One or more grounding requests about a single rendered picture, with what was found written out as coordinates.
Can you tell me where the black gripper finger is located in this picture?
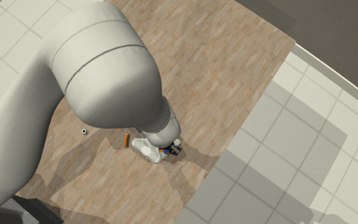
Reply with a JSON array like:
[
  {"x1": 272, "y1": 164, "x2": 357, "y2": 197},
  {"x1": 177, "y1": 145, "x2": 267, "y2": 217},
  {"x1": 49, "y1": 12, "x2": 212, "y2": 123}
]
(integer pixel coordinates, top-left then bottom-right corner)
[{"x1": 169, "y1": 145, "x2": 182, "y2": 156}]

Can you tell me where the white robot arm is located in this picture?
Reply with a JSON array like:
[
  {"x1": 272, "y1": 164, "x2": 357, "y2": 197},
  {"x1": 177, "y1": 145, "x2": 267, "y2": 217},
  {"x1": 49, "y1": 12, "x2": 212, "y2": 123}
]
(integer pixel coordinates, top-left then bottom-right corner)
[{"x1": 0, "y1": 1, "x2": 181, "y2": 206}]

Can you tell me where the grey three-compartment bin rack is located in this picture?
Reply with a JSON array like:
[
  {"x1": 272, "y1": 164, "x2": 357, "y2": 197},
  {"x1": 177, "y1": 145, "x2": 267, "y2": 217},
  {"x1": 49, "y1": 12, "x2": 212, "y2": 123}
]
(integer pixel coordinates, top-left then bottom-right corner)
[{"x1": 134, "y1": 128, "x2": 181, "y2": 159}]

